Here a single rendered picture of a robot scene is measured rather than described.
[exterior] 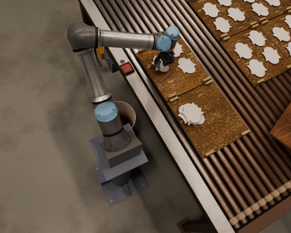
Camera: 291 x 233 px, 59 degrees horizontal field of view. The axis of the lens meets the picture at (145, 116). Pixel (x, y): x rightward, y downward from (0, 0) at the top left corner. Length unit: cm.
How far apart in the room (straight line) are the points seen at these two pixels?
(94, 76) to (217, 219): 100
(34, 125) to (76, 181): 69
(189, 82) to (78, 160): 129
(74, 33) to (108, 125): 46
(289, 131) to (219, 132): 39
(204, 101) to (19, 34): 230
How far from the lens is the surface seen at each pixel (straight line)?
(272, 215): 163
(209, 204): 154
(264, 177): 169
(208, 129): 162
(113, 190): 239
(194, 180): 154
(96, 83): 140
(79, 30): 125
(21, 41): 326
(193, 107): 160
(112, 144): 136
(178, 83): 171
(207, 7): 218
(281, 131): 169
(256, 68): 195
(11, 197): 258
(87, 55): 137
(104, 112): 131
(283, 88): 199
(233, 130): 168
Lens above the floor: 238
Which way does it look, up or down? 66 degrees down
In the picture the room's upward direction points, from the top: 11 degrees clockwise
